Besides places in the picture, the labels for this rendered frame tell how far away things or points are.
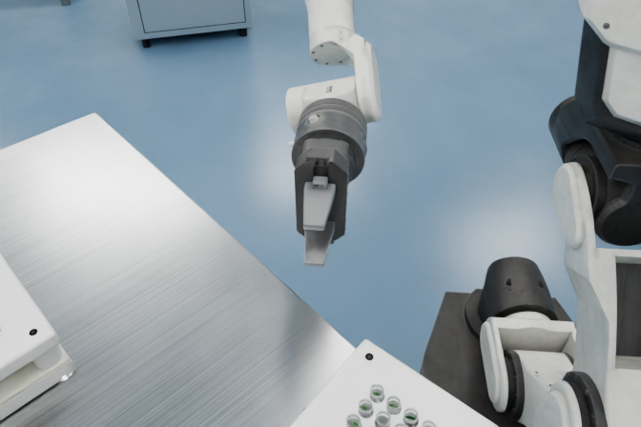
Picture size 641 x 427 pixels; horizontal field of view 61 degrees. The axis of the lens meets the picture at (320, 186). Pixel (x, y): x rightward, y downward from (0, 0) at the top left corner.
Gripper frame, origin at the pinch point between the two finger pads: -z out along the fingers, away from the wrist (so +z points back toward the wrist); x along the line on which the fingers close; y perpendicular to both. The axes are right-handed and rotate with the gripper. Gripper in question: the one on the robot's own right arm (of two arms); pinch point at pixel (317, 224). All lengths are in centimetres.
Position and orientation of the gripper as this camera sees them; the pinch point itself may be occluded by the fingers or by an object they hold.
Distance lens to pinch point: 56.6
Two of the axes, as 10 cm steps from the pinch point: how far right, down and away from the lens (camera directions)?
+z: 1.1, -6.6, 7.4
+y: -9.9, -0.7, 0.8
